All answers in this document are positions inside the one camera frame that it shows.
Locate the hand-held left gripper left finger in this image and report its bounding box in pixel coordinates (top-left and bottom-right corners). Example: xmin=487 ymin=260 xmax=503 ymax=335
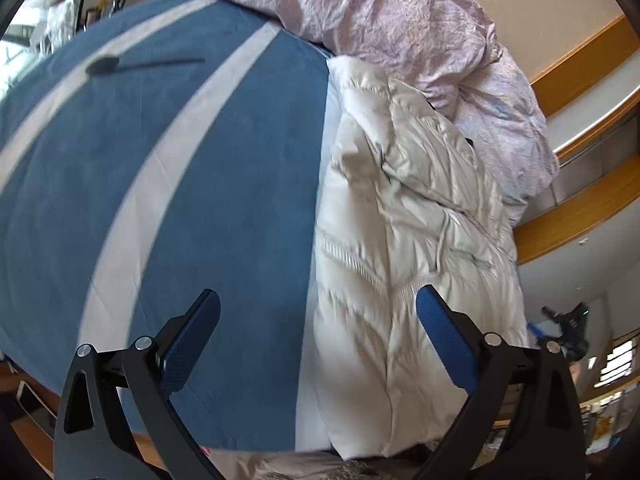
xmin=52 ymin=288 xmax=222 ymax=480

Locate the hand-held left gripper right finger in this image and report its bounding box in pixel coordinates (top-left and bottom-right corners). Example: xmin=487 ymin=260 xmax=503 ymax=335
xmin=415 ymin=284 xmax=587 ymax=480

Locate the white puffer jacket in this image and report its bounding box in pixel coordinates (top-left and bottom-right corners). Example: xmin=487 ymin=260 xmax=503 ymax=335
xmin=307 ymin=55 xmax=532 ymax=461

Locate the blue striped bedsheet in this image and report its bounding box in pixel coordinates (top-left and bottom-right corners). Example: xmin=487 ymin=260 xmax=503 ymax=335
xmin=0 ymin=0 xmax=335 ymax=455

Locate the pink floral duvet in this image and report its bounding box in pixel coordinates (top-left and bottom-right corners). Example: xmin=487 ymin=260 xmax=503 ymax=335
xmin=161 ymin=0 xmax=561 ymax=226

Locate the window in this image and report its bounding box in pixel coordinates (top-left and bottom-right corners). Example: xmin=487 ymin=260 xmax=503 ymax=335
xmin=0 ymin=0 xmax=53 ymax=91

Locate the white plastic bag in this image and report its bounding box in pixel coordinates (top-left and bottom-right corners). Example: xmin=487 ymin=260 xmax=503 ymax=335
xmin=46 ymin=0 xmax=77 ymax=55

